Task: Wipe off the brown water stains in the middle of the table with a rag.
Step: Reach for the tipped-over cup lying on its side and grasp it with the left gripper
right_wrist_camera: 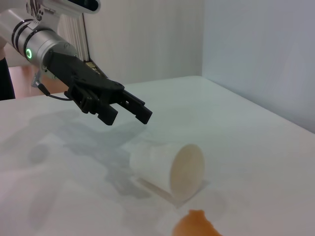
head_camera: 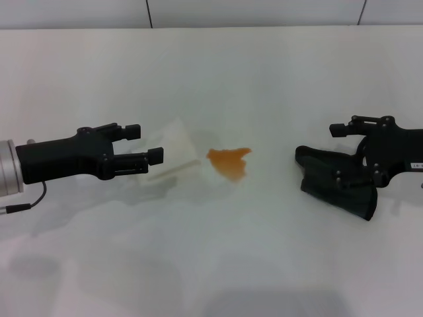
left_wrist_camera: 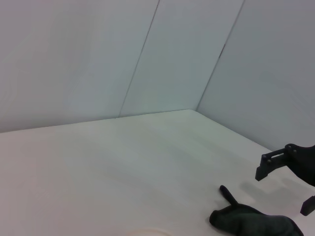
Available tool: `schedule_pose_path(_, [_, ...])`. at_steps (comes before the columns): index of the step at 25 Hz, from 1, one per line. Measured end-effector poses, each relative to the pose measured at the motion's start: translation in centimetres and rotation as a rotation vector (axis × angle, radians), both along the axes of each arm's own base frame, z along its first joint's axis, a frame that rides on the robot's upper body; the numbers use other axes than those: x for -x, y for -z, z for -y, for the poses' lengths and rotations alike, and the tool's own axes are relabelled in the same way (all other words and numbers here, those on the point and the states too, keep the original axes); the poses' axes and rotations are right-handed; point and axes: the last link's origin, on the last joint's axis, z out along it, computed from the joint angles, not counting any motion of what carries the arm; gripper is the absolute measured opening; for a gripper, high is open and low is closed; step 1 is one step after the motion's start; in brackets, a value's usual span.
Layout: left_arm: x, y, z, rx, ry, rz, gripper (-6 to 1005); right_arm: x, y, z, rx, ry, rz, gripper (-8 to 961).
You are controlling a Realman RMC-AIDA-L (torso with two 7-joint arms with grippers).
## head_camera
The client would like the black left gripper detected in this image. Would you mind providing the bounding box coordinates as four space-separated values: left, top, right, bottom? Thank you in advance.
15 122 165 186

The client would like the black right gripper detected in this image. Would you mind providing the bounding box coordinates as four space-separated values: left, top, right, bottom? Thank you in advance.
329 115 423 190

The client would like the dark blue rag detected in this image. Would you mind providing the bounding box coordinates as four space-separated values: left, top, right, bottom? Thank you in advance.
294 145 379 222

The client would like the white paper cup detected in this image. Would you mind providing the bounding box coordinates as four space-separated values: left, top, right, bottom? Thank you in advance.
137 116 203 183

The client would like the brown water stain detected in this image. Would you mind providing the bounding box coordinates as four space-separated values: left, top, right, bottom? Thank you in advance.
206 147 253 184

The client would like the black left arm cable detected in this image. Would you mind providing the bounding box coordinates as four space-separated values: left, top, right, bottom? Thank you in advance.
0 182 48 215

